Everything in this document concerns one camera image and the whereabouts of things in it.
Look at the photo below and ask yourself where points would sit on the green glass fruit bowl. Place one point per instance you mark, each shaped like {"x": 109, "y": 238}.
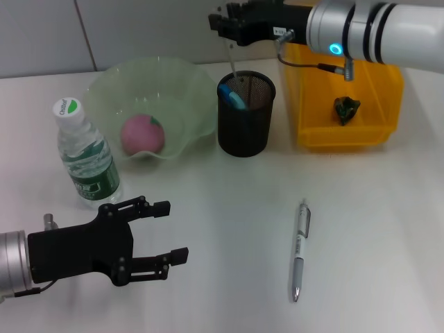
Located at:
{"x": 173, "y": 90}

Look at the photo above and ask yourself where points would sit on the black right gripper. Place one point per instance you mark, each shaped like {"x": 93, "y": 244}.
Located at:
{"x": 274, "y": 21}

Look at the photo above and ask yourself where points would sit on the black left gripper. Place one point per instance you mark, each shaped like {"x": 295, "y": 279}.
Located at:
{"x": 79, "y": 249}

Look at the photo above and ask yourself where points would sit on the black mesh pen holder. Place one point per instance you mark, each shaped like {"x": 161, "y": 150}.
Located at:
{"x": 243, "y": 132}

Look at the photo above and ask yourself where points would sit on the blue scissors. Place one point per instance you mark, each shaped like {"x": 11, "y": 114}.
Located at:
{"x": 234, "y": 98}

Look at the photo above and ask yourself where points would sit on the clear plastic ruler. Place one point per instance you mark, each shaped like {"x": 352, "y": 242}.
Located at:
{"x": 231, "y": 59}

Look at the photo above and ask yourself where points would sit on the silver grey pen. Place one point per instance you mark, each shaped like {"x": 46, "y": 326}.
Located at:
{"x": 298, "y": 270}

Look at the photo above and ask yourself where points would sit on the yellow plastic bin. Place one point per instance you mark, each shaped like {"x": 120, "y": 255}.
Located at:
{"x": 364, "y": 104}

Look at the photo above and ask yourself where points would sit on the clear water bottle green label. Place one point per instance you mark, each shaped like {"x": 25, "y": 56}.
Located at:
{"x": 93, "y": 180}

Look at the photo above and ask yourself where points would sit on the pink toy peach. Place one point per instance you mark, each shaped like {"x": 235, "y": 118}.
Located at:
{"x": 138, "y": 135}

